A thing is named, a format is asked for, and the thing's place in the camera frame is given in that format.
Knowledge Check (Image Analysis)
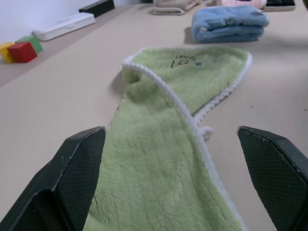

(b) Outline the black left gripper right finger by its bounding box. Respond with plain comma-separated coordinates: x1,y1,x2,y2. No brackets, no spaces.
236,125,308,231

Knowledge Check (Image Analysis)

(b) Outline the flat black box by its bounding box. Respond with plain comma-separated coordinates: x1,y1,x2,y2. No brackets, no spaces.
78,0,116,18

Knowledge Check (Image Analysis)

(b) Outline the folded cream towel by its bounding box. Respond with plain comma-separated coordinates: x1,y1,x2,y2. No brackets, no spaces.
153,0,203,16

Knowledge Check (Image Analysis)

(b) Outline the green wooden block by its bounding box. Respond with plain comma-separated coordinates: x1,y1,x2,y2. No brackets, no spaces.
14,35,44,54

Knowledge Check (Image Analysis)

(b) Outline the yellow wooden block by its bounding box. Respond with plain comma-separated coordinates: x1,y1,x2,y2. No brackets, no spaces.
0,41,16,64

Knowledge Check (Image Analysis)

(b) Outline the red wooden block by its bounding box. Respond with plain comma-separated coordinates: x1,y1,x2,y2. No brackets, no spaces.
7,41,39,64

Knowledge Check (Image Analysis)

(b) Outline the folded blue towel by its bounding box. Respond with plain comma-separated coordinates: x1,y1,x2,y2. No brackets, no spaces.
192,6,270,44

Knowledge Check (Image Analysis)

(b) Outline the black and white tray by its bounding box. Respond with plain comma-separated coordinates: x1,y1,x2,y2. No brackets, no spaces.
263,0,296,13

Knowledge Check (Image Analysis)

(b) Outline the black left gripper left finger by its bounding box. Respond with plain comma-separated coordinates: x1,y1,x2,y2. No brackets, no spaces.
0,126,107,231

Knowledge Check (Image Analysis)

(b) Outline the flat white box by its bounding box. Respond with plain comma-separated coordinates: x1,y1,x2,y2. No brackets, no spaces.
32,12,97,42

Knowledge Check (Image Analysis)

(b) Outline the folded pink towel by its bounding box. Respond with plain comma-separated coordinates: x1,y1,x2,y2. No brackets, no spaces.
215,0,268,8

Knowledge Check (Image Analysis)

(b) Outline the light green towel white trim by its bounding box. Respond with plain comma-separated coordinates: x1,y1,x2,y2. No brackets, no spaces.
84,46,254,231

